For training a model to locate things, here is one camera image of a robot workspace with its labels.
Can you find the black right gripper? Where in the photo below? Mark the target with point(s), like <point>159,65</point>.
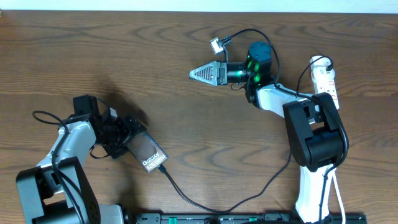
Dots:
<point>218,70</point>

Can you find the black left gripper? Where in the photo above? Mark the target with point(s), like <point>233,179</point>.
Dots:
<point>125,132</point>

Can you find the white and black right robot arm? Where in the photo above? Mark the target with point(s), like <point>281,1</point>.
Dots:
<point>317,138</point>

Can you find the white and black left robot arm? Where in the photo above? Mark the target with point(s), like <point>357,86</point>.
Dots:
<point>57,190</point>

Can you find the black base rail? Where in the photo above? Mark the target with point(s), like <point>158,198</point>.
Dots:
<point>271,217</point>

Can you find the white power strip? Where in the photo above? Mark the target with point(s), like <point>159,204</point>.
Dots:
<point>323,77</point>

